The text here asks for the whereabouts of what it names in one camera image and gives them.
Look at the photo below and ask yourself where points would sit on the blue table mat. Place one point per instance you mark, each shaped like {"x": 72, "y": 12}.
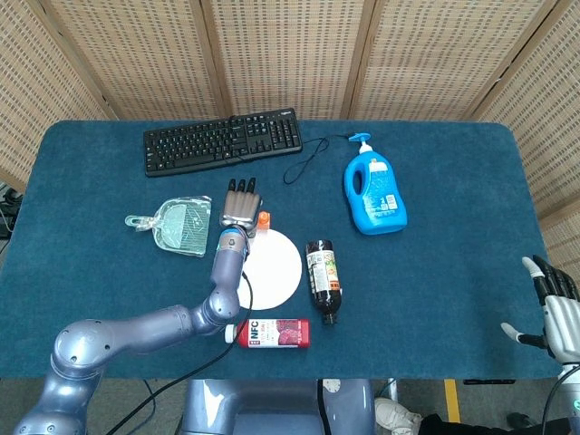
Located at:
{"x": 430, "y": 281}

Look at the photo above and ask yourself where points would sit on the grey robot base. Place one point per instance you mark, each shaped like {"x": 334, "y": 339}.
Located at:
{"x": 272, "y": 408}

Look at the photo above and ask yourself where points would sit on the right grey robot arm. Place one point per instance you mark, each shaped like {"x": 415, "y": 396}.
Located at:
{"x": 568, "y": 399}

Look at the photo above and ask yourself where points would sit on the dark sauce bottle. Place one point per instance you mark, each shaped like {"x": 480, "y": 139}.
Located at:
{"x": 323, "y": 276}

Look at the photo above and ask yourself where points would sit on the blue detergent pump bottle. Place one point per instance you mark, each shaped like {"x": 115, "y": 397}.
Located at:
{"x": 375, "y": 192}

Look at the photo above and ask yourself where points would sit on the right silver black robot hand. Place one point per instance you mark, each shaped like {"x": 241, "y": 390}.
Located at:
{"x": 555, "y": 312}

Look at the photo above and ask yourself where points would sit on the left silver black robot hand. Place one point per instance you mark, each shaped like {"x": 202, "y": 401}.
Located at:
{"x": 240, "y": 206}

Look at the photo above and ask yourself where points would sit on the white round plate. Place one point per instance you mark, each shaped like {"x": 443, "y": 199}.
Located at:
{"x": 274, "y": 272}

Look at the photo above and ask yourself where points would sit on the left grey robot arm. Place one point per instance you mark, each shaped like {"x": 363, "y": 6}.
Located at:
{"x": 136, "y": 335}

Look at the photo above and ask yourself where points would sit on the red NFC juice bottle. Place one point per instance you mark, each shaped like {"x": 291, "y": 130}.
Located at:
{"x": 274, "y": 333}

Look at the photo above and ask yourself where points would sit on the clear plastic dustpan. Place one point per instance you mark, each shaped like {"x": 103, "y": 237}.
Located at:
{"x": 179, "y": 224}

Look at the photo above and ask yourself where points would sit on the white shoe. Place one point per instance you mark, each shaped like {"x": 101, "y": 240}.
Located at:
{"x": 396, "y": 414}

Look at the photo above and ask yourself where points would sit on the small orange block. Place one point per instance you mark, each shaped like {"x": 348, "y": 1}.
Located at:
{"x": 264, "y": 220}

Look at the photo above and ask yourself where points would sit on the black computer keyboard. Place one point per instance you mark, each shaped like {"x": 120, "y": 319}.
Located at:
{"x": 222, "y": 142}

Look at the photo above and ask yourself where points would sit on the woven folding screen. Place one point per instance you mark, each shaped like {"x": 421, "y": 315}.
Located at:
{"x": 290, "y": 54}

